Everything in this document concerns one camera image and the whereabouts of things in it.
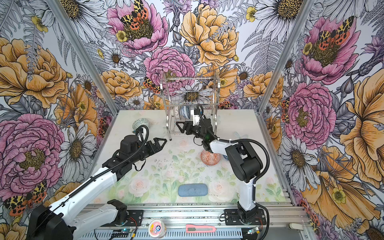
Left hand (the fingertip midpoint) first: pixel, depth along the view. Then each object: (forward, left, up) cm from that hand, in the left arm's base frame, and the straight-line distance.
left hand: (161, 147), depth 80 cm
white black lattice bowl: (+32, -5, -6) cm, 33 cm away
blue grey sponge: (-17, -16, -15) cm, 28 cm away
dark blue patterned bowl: (+2, -37, -16) cm, 40 cm away
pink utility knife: (-34, -16, -17) cm, 41 cm away
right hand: (+14, -9, 0) cm, 17 cm away
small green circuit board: (-34, +15, -18) cm, 41 cm away
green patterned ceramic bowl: (+31, +22, -15) cm, 41 cm away
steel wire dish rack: (+49, -7, -5) cm, 50 cm away
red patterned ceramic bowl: (+2, -27, -17) cm, 32 cm away
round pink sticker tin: (-35, -1, -7) cm, 35 cm away
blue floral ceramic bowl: (+32, -12, -5) cm, 34 cm away
